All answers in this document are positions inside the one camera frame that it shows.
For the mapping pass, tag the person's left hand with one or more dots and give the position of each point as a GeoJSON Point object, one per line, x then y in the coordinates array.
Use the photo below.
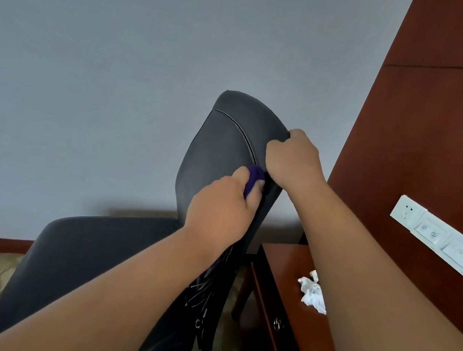
{"type": "Point", "coordinates": [219, 209]}

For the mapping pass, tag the person's right hand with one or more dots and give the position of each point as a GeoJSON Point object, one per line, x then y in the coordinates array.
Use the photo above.
{"type": "Point", "coordinates": [295, 164]}

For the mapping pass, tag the person's right thumb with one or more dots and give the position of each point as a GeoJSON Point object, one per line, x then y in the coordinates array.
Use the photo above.
{"type": "Point", "coordinates": [273, 157]}

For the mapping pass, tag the person's left thumb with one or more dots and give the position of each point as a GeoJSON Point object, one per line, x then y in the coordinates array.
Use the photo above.
{"type": "Point", "coordinates": [256, 192]}

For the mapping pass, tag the purple cleaning cloth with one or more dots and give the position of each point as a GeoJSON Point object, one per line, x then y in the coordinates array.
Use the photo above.
{"type": "Point", "coordinates": [253, 175]}

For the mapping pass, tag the dark grey upholstered chair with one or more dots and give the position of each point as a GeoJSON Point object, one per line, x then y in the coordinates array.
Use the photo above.
{"type": "Point", "coordinates": [222, 147]}

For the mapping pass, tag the person's right forearm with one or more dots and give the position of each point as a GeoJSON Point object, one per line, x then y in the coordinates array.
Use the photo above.
{"type": "Point", "coordinates": [368, 289]}

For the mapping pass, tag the person's left forearm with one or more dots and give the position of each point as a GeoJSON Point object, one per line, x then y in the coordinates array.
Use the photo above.
{"type": "Point", "coordinates": [110, 292]}

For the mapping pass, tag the brown wooden nightstand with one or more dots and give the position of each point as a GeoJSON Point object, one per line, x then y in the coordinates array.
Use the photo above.
{"type": "Point", "coordinates": [282, 279]}

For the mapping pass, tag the crumpled white tissue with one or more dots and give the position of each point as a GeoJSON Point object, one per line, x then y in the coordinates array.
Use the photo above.
{"type": "Point", "coordinates": [313, 295]}

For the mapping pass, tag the black garment with white print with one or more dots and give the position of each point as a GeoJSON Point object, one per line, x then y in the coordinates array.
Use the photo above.
{"type": "Point", "coordinates": [210, 304]}

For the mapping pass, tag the metal drawer knob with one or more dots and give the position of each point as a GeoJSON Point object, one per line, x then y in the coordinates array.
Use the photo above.
{"type": "Point", "coordinates": [277, 324]}

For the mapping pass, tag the brown wooden headboard panel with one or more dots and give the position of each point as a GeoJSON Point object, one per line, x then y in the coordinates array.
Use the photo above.
{"type": "Point", "coordinates": [429, 121]}

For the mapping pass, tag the white wall power socket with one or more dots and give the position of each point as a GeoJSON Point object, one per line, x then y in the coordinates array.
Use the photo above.
{"type": "Point", "coordinates": [407, 213]}

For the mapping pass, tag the white double switch panel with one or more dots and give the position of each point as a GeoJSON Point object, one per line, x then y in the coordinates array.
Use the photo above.
{"type": "Point", "coordinates": [430, 231]}

